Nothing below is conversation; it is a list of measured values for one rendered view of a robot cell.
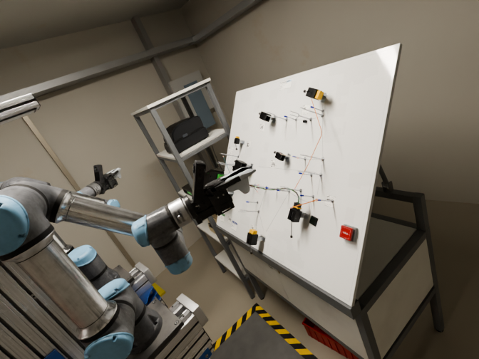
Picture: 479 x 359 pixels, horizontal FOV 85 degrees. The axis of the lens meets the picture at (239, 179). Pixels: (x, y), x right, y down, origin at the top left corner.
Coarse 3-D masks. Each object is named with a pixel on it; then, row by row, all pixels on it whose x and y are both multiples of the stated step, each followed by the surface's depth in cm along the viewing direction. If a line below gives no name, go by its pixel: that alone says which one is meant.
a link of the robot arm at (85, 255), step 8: (80, 248) 125; (88, 248) 123; (72, 256) 120; (80, 256) 119; (88, 256) 121; (96, 256) 124; (80, 264) 119; (88, 264) 120; (96, 264) 123; (104, 264) 128; (88, 272) 121; (96, 272) 123
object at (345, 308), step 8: (224, 232) 192; (232, 240) 185; (240, 240) 172; (248, 248) 165; (264, 256) 149; (272, 264) 146; (280, 264) 138; (288, 272) 133; (296, 280) 130; (304, 280) 123; (312, 288) 120; (320, 288) 116; (320, 296) 118; (328, 296) 112; (336, 304) 109; (344, 304) 105; (344, 312) 107; (352, 312) 103
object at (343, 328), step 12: (288, 288) 159; (300, 288) 144; (300, 300) 153; (312, 300) 139; (312, 312) 148; (324, 312) 134; (336, 312) 123; (324, 324) 144; (336, 324) 131; (348, 324) 120; (336, 336) 139; (348, 336) 128; (360, 336) 117; (360, 348) 124
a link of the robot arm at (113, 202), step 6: (6, 180) 108; (12, 180) 107; (18, 180) 108; (24, 180) 109; (30, 180) 110; (36, 180) 112; (72, 192) 123; (84, 198) 127; (90, 198) 130; (96, 198) 134; (114, 204) 139
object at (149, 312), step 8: (144, 304) 92; (144, 312) 89; (152, 312) 93; (136, 320) 86; (144, 320) 88; (152, 320) 91; (160, 320) 94; (136, 328) 86; (144, 328) 87; (152, 328) 89; (160, 328) 92; (136, 336) 86; (144, 336) 87; (152, 336) 88; (136, 344) 86; (144, 344) 86; (136, 352) 86
